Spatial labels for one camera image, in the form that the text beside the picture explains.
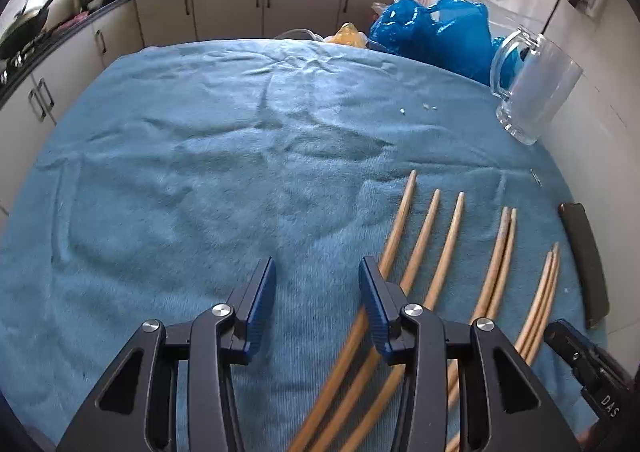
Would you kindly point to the blue plastic bag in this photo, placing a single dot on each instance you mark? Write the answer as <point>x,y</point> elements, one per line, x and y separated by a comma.
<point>435,32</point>

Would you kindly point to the small metal clip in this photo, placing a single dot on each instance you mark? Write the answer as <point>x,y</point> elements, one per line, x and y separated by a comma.
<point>535,176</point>

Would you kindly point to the clear glass mug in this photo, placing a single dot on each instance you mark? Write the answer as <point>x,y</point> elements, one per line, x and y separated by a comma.
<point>542,87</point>

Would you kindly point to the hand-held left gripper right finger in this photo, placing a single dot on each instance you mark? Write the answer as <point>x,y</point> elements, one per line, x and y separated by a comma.
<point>372,307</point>

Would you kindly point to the grey round rim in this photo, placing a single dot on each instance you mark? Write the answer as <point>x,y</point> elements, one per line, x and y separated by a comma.
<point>297,34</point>

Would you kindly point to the blue towel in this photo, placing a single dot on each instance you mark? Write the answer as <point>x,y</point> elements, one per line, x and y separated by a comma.
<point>200,157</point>

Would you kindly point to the black wok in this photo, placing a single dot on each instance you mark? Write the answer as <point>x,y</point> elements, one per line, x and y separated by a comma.
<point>27,25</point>

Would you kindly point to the pale-tipped wooden chopstick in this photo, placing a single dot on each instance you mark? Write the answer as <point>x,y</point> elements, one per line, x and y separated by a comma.
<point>492,262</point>
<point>502,262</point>

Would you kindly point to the gas stove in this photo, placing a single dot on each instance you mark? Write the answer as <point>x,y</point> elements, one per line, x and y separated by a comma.
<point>12,65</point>

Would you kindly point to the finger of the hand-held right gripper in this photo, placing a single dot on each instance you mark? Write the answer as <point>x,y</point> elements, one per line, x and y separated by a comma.
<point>575,352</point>

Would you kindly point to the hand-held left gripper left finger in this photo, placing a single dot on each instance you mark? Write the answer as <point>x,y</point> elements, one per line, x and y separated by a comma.
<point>265,297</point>

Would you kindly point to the yellow plastic bag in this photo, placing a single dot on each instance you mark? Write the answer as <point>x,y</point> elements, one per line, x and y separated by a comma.
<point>346,35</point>

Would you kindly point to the beige kitchen base cabinets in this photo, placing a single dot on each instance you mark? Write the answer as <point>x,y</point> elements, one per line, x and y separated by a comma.
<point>225,7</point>

